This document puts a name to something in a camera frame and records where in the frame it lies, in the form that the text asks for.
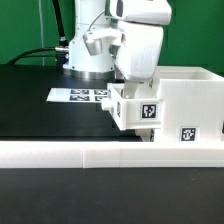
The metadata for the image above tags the white drawer cabinet box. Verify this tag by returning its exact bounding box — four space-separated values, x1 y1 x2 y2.
148 66 224 143

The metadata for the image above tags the white L-shaped fence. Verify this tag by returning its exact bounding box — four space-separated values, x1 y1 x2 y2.
0 141 224 168

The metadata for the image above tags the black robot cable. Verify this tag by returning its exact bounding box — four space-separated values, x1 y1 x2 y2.
7 0 70 69

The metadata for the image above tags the thin white cable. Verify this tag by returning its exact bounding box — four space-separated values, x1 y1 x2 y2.
38 0 46 66

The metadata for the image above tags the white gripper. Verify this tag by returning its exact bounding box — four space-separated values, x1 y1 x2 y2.
83 0 172 99

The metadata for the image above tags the white front drawer with knob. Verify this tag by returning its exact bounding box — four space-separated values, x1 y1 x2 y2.
135 129 154 142

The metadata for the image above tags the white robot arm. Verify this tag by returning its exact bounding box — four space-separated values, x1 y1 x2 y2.
63 0 172 85

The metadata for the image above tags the marker tag sheet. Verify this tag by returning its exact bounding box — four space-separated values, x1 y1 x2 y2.
47 88 107 103

